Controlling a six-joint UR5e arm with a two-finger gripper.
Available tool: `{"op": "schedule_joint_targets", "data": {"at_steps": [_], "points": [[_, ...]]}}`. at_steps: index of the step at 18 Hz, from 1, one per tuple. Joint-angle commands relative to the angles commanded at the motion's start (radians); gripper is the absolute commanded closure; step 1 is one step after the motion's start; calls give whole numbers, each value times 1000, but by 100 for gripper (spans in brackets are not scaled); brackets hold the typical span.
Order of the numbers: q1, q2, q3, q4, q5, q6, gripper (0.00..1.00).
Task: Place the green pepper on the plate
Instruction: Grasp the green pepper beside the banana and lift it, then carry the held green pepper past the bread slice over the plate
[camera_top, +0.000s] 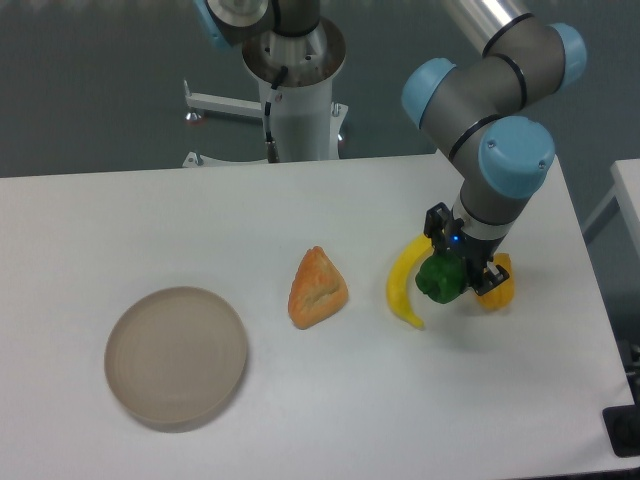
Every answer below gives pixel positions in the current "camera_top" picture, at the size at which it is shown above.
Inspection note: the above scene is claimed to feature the yellow banana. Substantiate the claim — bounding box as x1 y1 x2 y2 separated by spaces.
385 234 432 330

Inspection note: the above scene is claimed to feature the white side table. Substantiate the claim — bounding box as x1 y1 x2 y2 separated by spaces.
581 158 640 251

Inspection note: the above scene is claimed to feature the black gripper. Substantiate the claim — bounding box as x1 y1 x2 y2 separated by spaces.
423 202 510 295

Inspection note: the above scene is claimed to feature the green bell pepper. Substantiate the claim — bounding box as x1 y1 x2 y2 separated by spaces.
415 252 466 304

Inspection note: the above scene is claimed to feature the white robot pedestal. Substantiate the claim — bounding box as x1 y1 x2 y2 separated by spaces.
184 17 348 163

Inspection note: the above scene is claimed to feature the beige round plate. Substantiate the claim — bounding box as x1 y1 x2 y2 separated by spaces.
104 286 249 433

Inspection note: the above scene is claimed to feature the black cable on pedestal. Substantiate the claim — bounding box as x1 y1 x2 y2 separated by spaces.
263 65 289 164

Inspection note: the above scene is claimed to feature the black clamp at table edge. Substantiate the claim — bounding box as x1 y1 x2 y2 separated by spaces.
601 339 640 459

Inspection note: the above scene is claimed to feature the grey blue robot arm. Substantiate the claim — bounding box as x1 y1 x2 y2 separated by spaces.
195 1 587 303

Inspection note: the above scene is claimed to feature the yellow orange bell pepper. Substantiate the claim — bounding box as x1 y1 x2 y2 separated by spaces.
475 253 515 311

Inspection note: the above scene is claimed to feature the orange triangular bread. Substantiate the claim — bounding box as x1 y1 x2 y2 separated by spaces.
288 246 349 330

